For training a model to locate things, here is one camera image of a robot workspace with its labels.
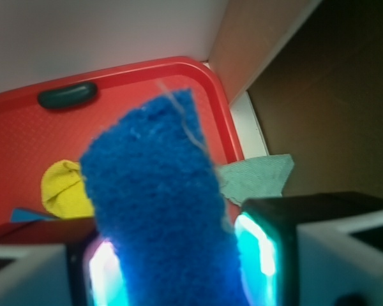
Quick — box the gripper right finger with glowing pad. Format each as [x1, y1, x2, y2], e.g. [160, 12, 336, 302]
[235, 192, 383, 305]

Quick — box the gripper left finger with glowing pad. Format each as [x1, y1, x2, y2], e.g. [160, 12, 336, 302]
[0, 222, 128, 305]

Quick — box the blue sponge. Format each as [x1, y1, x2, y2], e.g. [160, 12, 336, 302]
[80, 89, 248, 305]

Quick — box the yellow crumpled cloth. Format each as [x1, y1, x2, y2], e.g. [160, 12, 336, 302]
[41, 159, 94, 219]

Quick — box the blue rectangular block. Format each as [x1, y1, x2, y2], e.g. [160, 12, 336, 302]
[10, 208, 56, 222]

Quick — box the grey-green cloth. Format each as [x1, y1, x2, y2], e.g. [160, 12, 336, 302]
[216, 154, 294, 207]

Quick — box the red plastic tray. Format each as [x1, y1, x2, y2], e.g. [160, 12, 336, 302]
[0, 56, 245, 235]

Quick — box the dark green tray handle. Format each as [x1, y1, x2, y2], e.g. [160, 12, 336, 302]
[37, 82, 98, 110]

